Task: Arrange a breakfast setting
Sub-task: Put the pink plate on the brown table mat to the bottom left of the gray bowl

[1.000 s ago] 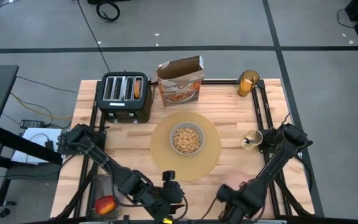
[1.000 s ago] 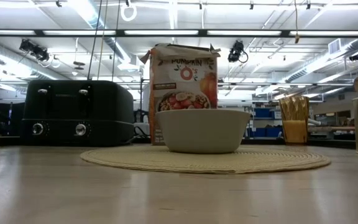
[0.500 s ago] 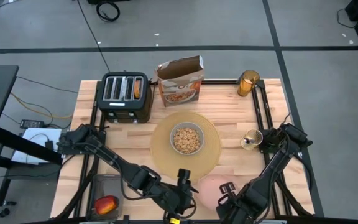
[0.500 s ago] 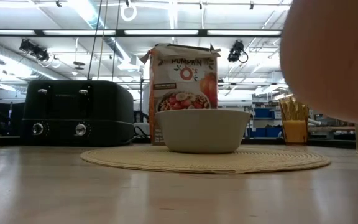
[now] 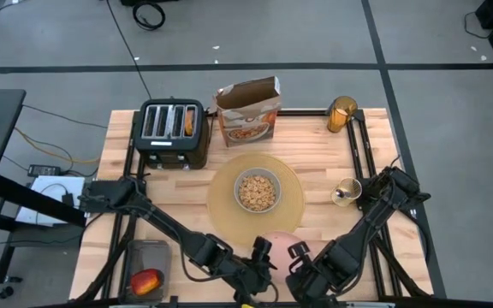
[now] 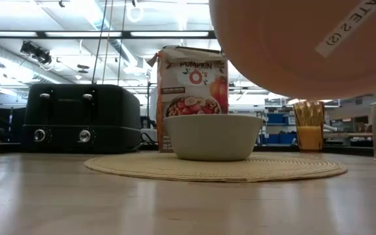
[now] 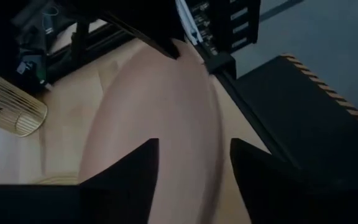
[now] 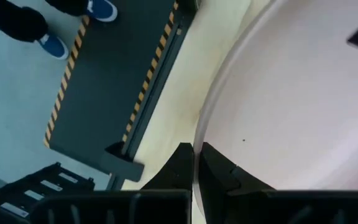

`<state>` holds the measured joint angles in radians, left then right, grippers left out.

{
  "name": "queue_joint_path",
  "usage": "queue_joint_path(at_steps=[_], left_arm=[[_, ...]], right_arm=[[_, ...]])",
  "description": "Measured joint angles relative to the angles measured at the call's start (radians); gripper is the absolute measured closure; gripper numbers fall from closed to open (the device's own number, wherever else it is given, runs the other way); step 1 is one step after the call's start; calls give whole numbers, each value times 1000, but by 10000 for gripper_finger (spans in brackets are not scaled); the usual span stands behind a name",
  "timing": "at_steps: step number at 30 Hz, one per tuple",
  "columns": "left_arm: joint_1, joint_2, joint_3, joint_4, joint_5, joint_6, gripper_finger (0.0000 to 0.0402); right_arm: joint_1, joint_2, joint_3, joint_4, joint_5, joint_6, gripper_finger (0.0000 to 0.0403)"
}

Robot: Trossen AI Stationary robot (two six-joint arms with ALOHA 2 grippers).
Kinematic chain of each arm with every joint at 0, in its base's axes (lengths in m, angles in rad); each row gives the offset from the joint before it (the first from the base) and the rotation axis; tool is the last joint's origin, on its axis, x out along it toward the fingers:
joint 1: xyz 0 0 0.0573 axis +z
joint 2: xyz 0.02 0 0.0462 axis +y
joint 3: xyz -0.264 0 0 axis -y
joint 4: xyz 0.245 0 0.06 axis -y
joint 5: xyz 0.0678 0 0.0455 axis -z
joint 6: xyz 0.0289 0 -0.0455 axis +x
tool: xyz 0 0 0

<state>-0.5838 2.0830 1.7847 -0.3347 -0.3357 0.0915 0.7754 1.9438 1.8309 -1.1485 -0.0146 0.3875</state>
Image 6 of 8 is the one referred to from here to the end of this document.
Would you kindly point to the pumpkin cereal box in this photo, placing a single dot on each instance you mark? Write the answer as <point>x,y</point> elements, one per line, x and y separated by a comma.
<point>191,85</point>

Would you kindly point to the pink plate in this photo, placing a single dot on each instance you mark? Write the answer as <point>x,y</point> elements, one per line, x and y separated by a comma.
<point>289,49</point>

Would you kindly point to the amber glass with juice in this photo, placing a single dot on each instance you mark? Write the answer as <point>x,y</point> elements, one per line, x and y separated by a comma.
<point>309,137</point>

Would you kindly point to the beige ceramic bowl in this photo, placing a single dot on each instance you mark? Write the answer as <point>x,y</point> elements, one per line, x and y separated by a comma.
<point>212,137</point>

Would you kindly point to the round woven straw placemat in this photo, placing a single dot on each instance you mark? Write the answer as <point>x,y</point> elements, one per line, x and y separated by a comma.
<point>142,168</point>

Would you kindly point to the black four-slot toaster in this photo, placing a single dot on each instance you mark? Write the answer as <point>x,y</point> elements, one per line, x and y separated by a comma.
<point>109,107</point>

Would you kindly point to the blue storage bin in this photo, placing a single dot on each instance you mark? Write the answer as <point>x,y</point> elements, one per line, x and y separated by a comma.
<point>279,138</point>
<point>275,118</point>

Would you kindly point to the black ceiling-mounted device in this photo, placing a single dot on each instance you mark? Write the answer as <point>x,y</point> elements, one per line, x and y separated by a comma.
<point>36,52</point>

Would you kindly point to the black aluminium table frame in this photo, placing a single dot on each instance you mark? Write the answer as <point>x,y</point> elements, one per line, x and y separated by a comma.
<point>344,150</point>

